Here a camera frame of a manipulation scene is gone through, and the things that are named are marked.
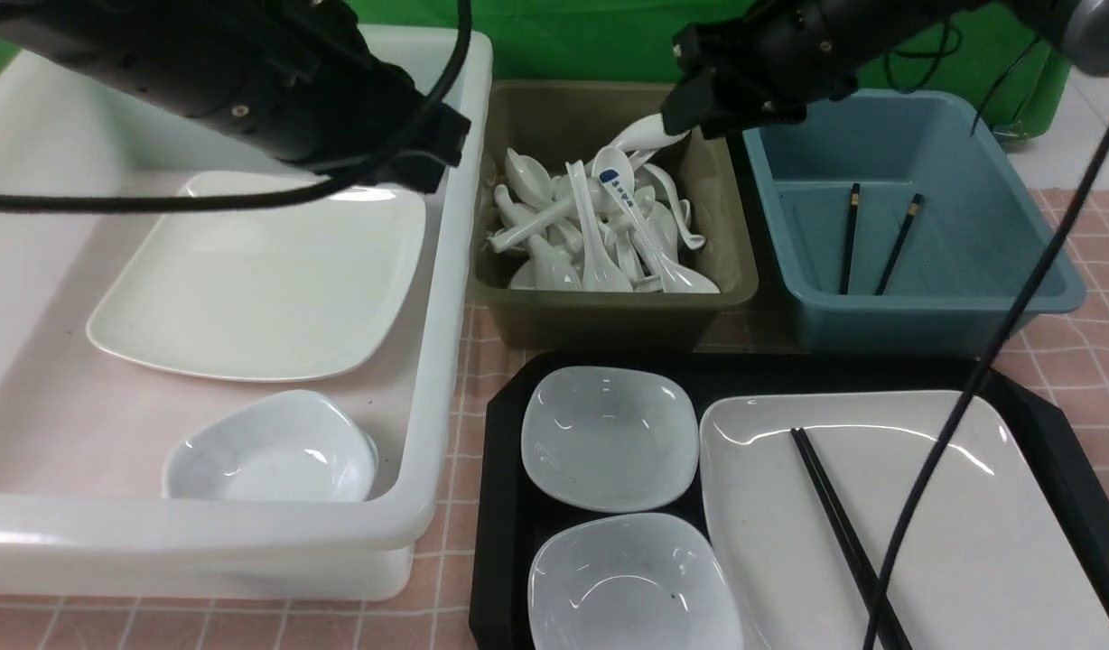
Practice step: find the pink checkered tablecloth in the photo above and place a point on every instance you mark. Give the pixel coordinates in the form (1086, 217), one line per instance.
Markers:
(1064, 358)

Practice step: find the dark chopstick in bin left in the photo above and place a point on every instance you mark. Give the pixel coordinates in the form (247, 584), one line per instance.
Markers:
(847, 250)

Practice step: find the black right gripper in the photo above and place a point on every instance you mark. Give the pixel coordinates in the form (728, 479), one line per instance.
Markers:
(758, 69)

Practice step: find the green backdrop cloth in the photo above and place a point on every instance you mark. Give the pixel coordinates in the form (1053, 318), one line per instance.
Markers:
(580, 39)

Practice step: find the blue plastic bin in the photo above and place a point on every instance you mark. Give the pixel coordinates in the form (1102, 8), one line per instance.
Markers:
(976, 237)

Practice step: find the white square plate in tub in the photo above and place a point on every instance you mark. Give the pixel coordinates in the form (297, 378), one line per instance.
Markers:
(267, 296)

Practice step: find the black chopstick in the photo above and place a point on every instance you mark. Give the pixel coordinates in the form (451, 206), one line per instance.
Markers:
(848, 533)
(834, 533)

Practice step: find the dark chopstick in bin right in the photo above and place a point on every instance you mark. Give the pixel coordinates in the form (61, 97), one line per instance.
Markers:
(899, 243)

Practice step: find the large white plastic tub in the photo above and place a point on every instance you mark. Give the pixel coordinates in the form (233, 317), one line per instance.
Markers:
(83, 434)

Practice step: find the white bowl in tub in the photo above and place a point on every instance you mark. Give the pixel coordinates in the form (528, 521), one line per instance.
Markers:
(297, 446)

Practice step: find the black serving tray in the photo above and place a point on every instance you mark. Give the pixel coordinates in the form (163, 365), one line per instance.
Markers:
(516, 517)

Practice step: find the olive green plastic bin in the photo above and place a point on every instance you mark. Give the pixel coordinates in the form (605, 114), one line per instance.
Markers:
(558, 121)

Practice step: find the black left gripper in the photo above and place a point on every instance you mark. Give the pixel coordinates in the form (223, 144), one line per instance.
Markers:
(340, 118)

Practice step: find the dark chopstick in bin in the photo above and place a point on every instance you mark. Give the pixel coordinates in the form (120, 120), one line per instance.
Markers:
(899, 243)
(847, 250)

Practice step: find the white spoon top of pile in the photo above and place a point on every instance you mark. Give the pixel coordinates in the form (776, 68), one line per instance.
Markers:
(646, 134)

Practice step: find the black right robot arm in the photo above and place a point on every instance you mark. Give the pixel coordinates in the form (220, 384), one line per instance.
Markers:
(859, 32)

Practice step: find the white spoon upright centre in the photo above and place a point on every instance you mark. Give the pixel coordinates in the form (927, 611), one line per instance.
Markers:
(600, 273)

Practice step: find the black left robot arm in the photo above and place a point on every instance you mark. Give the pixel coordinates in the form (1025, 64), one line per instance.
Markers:
(207, 61)

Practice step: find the white spoon blue handle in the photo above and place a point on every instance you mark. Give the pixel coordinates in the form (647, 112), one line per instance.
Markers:
(615, 174)

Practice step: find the white rectangular rice plate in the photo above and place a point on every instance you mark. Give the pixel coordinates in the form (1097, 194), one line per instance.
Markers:
(985, 563)

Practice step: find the white spoon right hooked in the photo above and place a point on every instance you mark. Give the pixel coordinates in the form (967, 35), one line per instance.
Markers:
(688, 239)

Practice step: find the white bowl tray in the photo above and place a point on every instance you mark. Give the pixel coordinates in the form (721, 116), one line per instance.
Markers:
(635, 581)
(609, 439)

